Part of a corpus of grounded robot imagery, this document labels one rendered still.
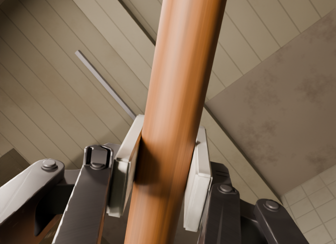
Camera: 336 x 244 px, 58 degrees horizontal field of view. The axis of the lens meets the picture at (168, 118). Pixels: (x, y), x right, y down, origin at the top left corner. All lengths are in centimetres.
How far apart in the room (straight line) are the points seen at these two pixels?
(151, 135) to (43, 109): 327
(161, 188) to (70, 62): 301
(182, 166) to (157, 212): 3
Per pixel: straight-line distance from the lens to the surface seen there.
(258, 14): 291
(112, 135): 323
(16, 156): 211
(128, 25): 276
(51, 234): 198
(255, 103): 302
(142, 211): 17
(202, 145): 17
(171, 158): 16
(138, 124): 18
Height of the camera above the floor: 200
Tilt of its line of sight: 11 degrees down
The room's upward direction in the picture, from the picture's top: 40 degrees counter-clockwise
